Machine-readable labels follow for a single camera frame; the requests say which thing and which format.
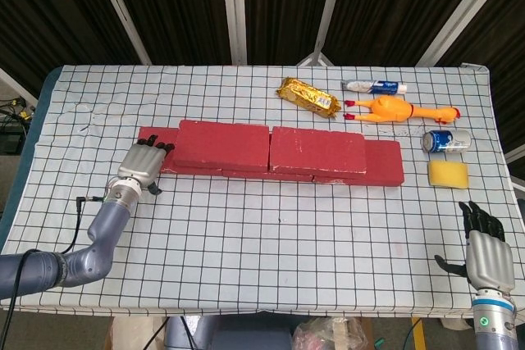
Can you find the white metal frame post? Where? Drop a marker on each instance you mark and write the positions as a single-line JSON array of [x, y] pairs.
[[459, 10], [234, 10], [123, 14], [331, 1]]

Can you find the blue white soda can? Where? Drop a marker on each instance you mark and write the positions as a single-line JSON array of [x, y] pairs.
[[447, 141]]

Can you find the white sack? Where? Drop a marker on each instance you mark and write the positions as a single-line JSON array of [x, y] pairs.
[[131, 335]]

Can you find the red brick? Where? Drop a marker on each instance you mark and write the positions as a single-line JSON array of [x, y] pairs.
[[168, 134], [383, 161], [318, 149], [266, 175], [221, 145]]

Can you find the clear plastic bag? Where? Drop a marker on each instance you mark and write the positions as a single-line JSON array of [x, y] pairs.
[[328, 335]]

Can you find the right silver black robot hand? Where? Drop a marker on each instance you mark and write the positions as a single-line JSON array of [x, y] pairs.
[[490, 260]]

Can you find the white blue toothpaste tube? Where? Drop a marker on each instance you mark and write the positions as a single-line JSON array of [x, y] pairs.
[[373, 87]]

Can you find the white metal frame bar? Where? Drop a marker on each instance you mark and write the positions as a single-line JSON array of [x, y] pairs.
[[18, 87]]

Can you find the white black checkered tablecloth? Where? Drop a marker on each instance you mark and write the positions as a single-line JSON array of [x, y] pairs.
[[287, 243]]

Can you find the yellow rubber chicken toy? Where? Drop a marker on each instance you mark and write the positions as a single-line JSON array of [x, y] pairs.
[[389, 109]]

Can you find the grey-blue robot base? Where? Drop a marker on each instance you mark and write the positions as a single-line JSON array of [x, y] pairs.
[[238, 333]]

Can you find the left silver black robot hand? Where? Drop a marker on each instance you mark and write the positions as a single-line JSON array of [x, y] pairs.
[[141, 163]]

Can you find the yellow sponge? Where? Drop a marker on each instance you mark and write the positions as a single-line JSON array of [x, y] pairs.
[[448, 174]]

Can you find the gold foil biscuit packet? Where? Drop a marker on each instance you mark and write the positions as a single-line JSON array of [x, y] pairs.
[[309, 96]]

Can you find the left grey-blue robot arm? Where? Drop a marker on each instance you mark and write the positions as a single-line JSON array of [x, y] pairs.
[[110, 219]]

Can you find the dark brown curtain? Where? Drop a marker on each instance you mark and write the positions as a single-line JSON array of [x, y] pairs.
[[184, 5]]

